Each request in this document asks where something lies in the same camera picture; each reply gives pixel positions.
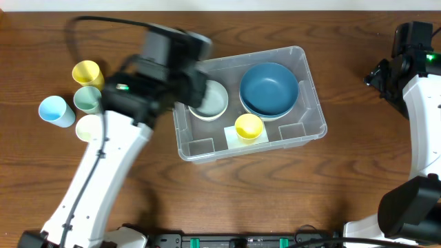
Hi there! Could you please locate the cream white cup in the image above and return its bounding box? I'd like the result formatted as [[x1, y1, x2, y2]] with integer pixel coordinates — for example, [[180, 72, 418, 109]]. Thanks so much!
[[75, 114, 102, 143]]

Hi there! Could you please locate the beige bowl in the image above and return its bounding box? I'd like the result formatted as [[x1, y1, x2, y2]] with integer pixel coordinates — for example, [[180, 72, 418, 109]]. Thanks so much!
[[258, 116, 283, 122]]

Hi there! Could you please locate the small white bowl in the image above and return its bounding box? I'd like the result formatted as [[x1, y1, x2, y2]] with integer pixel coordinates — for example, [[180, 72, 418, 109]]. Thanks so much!
[[192, 112, 223, 122]]

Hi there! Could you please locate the small grey bowl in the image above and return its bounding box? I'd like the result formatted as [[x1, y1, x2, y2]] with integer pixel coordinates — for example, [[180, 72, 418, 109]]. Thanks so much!
[[189, 80, 229, 116]]

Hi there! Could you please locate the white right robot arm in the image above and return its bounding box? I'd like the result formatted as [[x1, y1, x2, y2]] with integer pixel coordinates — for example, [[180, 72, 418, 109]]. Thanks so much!
[[343, 51, 440, 247]]

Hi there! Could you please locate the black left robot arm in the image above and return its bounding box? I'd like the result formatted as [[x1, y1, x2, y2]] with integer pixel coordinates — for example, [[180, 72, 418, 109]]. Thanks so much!
[[17, 55, 207, 248]]

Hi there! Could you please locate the yellow cup front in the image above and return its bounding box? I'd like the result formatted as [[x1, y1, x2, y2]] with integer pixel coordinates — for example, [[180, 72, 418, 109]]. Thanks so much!
[[234, 114, 264, 145]]

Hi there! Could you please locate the yellow cup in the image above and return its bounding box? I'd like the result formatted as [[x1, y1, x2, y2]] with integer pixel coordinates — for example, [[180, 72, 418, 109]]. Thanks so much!
[[234, 114, 264, 145], [72, 60, 104, 90]]

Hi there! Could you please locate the dark blue bowl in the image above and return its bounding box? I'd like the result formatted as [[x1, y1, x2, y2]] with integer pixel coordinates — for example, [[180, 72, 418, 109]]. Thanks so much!
[[239, 63, 299, 118], [240, 99, 293, 121]]

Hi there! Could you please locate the green cup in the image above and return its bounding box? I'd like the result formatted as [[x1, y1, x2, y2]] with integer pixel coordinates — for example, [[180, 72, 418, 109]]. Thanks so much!
[[73, 86, 101, 114]]

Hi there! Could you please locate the clear plastic storage bin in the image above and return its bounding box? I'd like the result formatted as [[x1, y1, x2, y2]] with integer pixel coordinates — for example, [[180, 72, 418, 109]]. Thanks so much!
[[173, 46, 327, 163]]

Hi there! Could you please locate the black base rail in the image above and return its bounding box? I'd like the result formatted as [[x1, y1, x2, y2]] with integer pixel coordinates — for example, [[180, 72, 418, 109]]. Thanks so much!
[[147, 230, 342, 248]]

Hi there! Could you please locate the light blue cup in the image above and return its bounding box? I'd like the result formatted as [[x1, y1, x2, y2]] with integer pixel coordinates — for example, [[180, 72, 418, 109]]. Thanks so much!
[[38, 96, 76, 128]]

